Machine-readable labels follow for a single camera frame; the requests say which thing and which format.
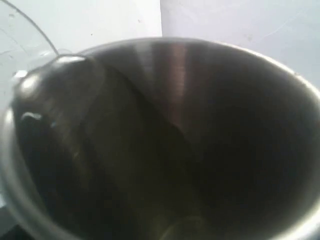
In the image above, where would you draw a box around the stainless steel cup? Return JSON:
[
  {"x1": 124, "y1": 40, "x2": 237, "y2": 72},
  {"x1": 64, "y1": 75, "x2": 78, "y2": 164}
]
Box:
[{"x1": 0, "y1": 38, "x2": 320, "y2": 240}]

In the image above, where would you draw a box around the clear plastic shaker cup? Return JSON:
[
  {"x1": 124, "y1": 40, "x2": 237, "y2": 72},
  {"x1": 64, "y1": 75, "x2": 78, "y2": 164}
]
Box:
[{"x1": 0, "y1": 0, "x2": 80, "y2": 89}]

